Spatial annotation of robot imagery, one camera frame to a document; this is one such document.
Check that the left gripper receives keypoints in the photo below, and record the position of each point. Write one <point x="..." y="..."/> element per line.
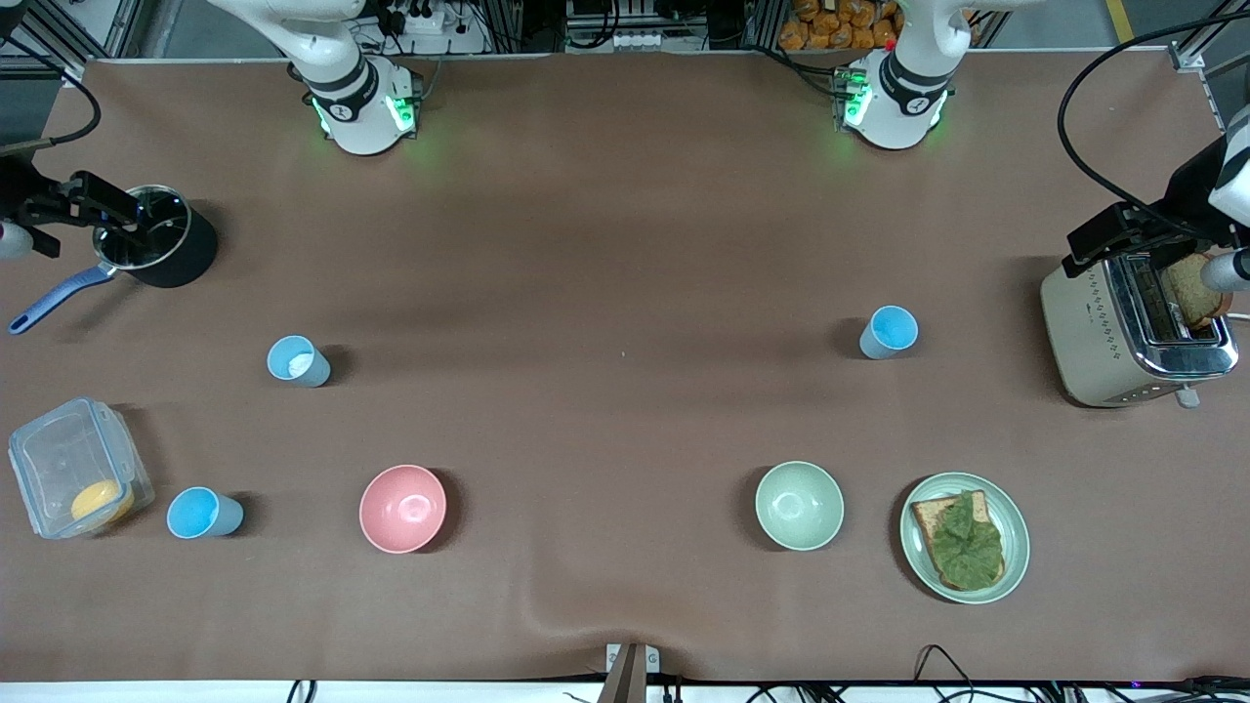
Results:
<point x="1189" y="192"/>

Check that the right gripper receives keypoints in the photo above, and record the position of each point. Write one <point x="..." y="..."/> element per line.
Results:
<point x="14" y="188"/>

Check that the pale blue cup white contents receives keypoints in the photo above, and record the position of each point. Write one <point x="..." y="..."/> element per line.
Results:
<point x="293" y="363"/>

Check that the glass pot lid blue knob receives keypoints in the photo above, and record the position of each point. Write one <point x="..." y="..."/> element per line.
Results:
<point x="161" y="229"/>

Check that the dark toast slice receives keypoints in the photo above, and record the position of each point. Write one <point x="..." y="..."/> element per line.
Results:
<point x="1187" y="298"/>

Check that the cream and chrome toaster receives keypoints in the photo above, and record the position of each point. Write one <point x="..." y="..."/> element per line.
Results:
<point x="1089" y="332"/>

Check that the clear plastic food container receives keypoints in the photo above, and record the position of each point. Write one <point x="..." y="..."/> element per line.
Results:
<point x="59" y="454"/>

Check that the orange round food piece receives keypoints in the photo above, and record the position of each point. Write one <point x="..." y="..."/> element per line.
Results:
<point x="101" y="501"/>

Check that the pale green plate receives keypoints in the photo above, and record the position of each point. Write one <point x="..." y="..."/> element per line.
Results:
<point x="1018" y="537"/>

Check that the brown bread slice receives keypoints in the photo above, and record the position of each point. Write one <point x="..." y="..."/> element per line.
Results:
<point x="928" y="513"/>

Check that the green lettuce leaf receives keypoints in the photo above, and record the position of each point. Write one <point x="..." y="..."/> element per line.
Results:
<point x="967" y="547"/>

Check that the orange snack packet pile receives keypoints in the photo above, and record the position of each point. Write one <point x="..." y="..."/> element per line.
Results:
<point x="830" y="24"/>

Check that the white power strip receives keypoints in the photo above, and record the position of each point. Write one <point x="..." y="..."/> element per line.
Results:
<point x="640" y="41"/>
<point x="422" y="21"/>

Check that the pale green bowl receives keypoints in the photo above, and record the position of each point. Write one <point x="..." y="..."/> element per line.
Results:
<point x="799" y="505"/>

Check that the pink bowl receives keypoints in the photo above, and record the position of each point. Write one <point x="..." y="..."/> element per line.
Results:
<point x="402" y="508"/>

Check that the brown table mat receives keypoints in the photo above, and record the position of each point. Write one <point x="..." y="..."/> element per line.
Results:
<point x="625" y="244"/>

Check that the aluminium frame strut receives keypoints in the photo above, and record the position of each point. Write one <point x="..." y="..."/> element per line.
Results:
<point x="59" y="34"/>
<point x="1206" y="34"/>

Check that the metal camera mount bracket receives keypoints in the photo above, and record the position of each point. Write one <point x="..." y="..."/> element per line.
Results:
<point x="630" y="674"/>

